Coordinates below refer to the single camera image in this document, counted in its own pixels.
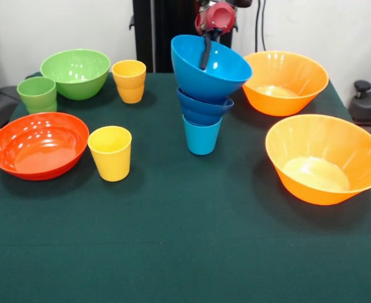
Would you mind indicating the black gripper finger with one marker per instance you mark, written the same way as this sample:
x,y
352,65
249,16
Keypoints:
x,y
206,50
218,35

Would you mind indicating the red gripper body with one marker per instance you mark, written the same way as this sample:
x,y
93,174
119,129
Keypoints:
x,y
220,17

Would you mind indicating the light blue plastic bowl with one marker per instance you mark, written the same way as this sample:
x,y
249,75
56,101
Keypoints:
x,y
198,79

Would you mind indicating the dark blue plastic bowl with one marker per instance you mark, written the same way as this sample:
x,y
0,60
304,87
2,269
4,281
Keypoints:
x,y
201,112

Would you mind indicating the orange plastic bowl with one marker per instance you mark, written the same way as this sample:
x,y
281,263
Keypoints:
x,y
326,148
286,74

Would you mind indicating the light blue plastic cup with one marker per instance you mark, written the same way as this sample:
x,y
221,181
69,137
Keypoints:
x,y
201,140

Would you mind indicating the red plastic bowl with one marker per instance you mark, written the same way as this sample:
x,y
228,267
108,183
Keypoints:
x,y
37,145

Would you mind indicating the yellow plastic cup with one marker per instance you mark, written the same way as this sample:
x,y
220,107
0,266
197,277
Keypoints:
x,y
128,74
111,161
131,94

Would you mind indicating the green plastic bowl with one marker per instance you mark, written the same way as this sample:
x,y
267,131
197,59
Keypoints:
x,y
75,72

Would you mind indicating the green plastic cup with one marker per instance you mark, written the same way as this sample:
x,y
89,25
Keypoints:
x,y
37,91
42,109

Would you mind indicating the dark green tablecloth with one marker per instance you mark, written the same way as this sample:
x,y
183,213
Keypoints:
x,y
185,236

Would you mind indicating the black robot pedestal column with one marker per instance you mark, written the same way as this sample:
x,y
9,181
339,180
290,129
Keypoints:
x,y
163,31

